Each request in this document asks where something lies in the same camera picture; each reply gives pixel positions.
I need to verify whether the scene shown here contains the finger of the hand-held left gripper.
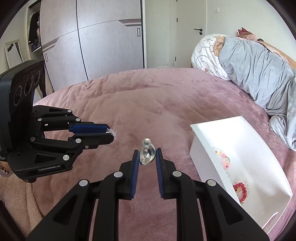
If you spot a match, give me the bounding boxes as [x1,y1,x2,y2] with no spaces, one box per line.
[30,133,115,156]
[32,105,111,135]

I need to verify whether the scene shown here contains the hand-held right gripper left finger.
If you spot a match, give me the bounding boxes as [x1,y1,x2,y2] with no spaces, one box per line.
[25,149,140,241]

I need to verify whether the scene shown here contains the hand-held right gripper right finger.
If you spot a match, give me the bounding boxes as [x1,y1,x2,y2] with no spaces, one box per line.
[155,148,270,241]

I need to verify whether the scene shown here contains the crystal flower brooch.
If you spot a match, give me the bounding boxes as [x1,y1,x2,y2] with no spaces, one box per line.
[106,128,118,140]

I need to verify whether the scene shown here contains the pastel multicolour bead bracelet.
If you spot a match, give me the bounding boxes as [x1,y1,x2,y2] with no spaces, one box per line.
[215,150,232,170]

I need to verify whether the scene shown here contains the red bead bracelet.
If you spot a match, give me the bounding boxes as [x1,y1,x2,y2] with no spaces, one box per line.
[232,182,248,194]

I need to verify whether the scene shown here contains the white plastic storage box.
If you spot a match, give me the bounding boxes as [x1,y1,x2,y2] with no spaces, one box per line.
[190,115,293,235]

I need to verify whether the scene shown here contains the pink plush bed blanket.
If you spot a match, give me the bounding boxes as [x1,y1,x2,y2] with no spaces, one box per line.
[32,67,296,241]

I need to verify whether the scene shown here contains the pink fluffy cloth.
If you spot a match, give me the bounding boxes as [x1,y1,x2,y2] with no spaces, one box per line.
[0,175,45,219]

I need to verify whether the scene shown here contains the white framed picture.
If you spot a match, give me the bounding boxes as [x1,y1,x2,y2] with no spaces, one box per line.
[4,39,25,69]

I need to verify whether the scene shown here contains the grey wardrobe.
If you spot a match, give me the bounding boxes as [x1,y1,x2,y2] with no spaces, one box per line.
[27,0,147,99]

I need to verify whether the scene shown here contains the dark hanging clothes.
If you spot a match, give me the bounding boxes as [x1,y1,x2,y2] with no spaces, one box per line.
[29,11,43,52]

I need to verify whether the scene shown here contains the white patterned pillow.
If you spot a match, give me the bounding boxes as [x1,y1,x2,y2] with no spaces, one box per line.
[191,34,232,81]

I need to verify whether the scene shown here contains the white door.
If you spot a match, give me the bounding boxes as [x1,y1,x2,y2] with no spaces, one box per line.
[174,0,207,68]

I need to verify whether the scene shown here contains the grey blanket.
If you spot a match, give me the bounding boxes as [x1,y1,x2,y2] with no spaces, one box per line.
[219,37,296,151]

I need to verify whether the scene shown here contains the red bow plush toy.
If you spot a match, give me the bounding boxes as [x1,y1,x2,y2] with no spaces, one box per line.
[237,27,258,42]

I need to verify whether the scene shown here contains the wooden headboard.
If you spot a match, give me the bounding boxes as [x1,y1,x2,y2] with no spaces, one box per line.
[262,41,296,66]

